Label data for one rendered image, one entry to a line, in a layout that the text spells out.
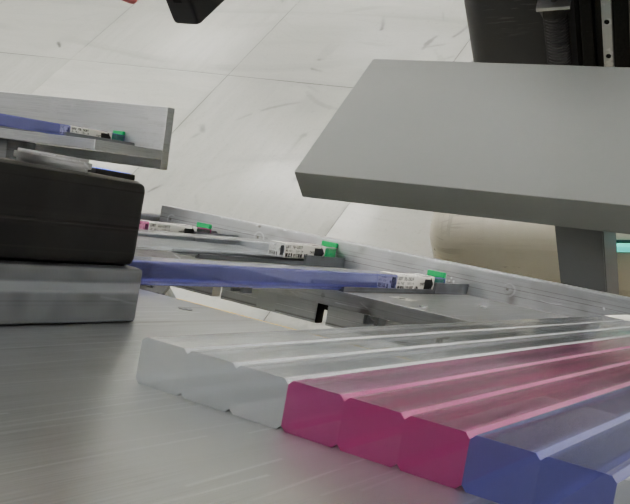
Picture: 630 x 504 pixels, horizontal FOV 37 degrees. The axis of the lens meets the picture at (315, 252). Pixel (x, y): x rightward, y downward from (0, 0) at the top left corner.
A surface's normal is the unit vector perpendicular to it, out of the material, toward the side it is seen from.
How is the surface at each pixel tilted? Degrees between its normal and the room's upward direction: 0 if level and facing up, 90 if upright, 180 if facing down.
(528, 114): 0
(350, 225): 0
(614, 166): 0
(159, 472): 45
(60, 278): 90
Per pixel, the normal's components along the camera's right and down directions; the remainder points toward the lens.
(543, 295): -0.51, -0.04
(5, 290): 0.84, 0.18
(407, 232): -0.24, -0.72
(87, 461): 0.18, -0.98
